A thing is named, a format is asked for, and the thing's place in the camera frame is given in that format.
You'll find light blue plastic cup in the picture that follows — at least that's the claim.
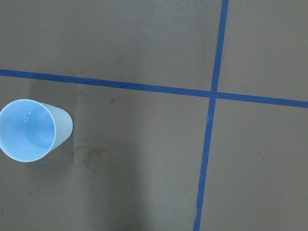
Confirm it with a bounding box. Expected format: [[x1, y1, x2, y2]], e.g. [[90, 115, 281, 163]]
[[0, 99, 73, 163]]

